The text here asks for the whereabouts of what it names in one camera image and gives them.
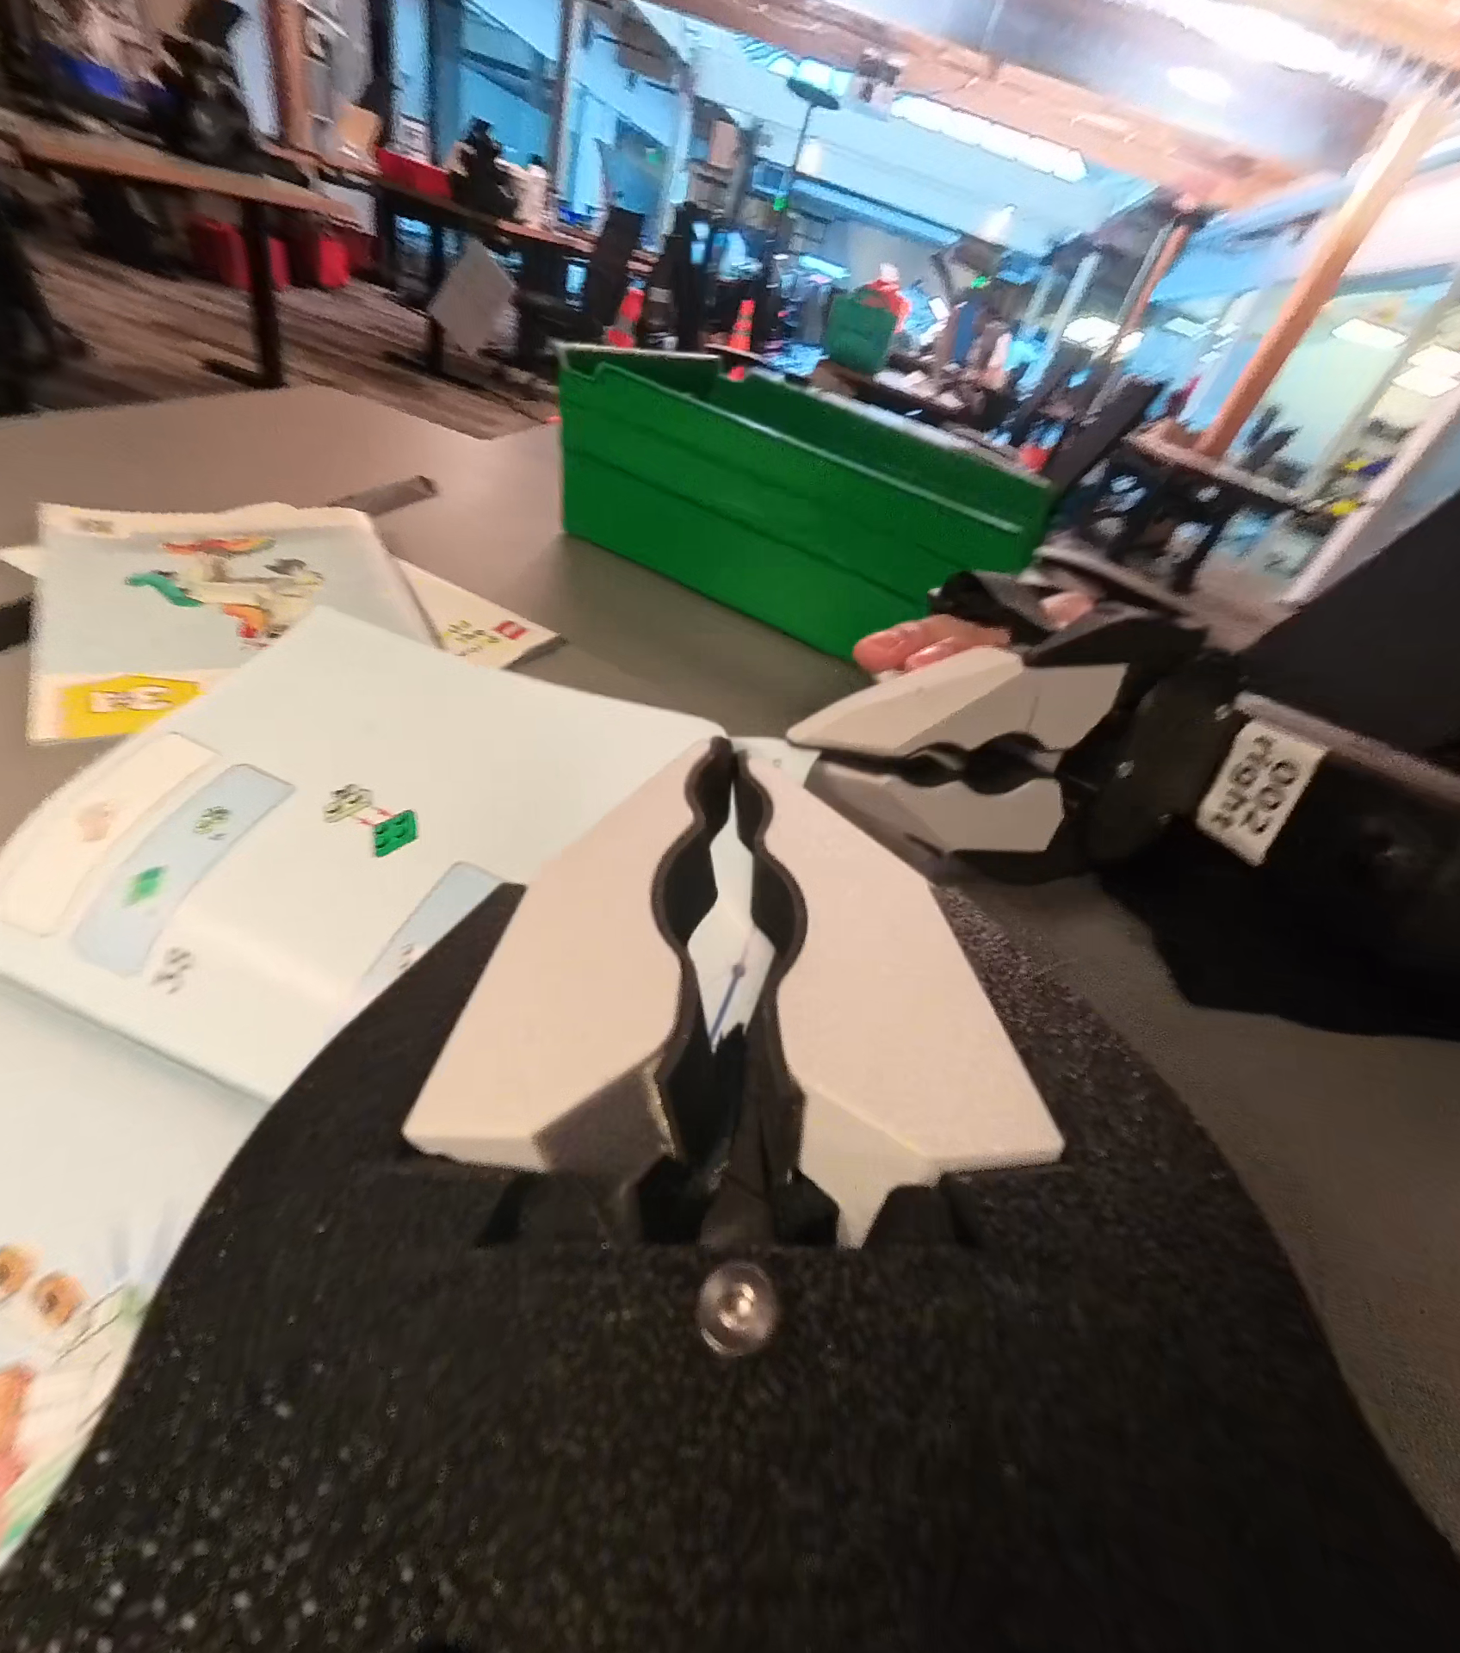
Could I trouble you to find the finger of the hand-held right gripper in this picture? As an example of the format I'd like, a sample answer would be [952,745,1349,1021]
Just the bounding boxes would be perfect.
[786,647,1129,760]
[805,753,1077,889]

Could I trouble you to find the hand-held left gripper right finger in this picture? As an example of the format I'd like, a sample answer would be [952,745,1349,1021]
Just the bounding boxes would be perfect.
[734,753,1067,1252]

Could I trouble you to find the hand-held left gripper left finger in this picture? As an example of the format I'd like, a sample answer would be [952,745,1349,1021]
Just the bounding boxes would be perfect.
[401,736,738,1216]

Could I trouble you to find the green plastic bin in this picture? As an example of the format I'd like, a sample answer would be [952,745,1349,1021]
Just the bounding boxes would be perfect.
[555,343,1058,663]

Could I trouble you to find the person's right forearm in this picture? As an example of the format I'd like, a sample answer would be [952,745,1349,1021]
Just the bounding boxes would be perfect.
[1233,427,1460,764]

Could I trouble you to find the person's right hand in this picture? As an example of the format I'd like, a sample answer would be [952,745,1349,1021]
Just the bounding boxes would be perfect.
[853,587,1099,676]

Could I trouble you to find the green storage crate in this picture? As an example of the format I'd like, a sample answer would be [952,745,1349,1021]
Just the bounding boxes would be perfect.
[823,291,900,373]

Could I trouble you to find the small white paper leaflet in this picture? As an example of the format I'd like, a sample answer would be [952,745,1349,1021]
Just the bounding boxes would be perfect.
[401,563,565,671]

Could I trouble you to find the closed colourful instruction booklet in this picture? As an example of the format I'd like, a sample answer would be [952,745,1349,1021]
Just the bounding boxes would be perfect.
[26,501,442,745]

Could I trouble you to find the white sign board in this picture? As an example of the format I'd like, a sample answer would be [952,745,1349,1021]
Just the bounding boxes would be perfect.
[427,239,518,356]

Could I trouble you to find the wooden table black legs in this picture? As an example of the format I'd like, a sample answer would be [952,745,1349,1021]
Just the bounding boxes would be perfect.
[0,124,358,390]

